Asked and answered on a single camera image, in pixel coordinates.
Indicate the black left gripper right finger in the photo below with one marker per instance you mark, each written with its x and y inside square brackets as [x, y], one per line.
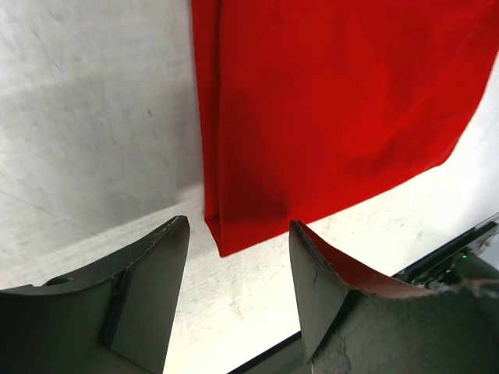
[390, 327]

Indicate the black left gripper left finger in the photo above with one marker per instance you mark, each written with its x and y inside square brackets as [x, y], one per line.
[114, 315]

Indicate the red t shirt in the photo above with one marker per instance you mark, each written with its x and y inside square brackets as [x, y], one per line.
[310, 107]

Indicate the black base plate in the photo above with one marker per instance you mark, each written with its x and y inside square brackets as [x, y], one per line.
[448, 257]

